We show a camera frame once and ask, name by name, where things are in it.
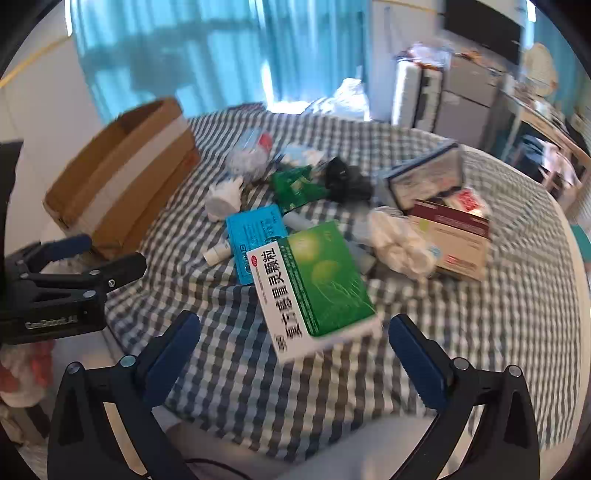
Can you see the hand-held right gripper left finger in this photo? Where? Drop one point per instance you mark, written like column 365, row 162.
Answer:
column 173, row 355

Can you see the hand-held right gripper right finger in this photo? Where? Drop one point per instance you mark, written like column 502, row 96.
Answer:
column 415, row 364

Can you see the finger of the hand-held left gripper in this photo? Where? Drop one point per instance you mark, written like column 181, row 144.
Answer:
column 69, row 245
column 120, row 272

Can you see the brown cardboard box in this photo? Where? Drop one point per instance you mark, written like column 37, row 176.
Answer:
column 138, row 184

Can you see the small white bottle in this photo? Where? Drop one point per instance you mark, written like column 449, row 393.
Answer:
column 217, row 254

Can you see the green white medicine box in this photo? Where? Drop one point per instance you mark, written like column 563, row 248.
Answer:
column 323, row 286

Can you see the white bear figure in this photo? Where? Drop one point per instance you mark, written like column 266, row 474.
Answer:
column 224, row 198

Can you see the maroon white medicine box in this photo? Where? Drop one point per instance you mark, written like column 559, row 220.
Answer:
column 457, row 240

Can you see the blue medicine box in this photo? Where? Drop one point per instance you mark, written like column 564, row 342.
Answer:
column 251, row 230

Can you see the clear plastic jar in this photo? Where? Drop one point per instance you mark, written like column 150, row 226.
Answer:
column 247, row 157

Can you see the red white sachet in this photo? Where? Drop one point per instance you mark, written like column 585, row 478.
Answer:
column 468, row 201

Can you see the blue white foil bag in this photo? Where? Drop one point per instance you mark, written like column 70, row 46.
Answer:
column 425, row 184

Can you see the green snack packet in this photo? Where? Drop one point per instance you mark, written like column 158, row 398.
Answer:
column 295, row 187

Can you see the black mesh pouch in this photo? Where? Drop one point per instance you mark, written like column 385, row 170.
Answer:
column 346, row 180

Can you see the light blue tissue pack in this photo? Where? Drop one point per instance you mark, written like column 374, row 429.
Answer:
column 300, row 154

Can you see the grey white checked blanket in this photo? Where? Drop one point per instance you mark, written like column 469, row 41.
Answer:
column 461, row 332

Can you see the red white cloth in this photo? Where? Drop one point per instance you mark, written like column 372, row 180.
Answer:
column 23, row 374

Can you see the teal bin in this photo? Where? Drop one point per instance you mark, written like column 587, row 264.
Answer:
column 581, row 244

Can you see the teal curtain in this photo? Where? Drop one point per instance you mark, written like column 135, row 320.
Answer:
column 207, row 46

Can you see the grey mini fridge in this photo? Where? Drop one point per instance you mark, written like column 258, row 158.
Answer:
column 466, row 101

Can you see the white suitcase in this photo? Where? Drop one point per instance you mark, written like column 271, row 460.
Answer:
column 406, row 92

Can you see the large clear water jug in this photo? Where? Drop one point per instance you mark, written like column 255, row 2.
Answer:
column 348, row 99

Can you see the wooden desk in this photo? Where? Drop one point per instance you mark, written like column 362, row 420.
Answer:
column 545, row 120

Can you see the pile of plastic bags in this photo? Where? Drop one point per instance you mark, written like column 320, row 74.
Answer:
column 422, row 55

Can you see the round white mirror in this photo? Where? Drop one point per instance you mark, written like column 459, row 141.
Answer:
column 542, row 67

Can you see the black television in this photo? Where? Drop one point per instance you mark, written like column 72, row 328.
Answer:
column 485, row 27

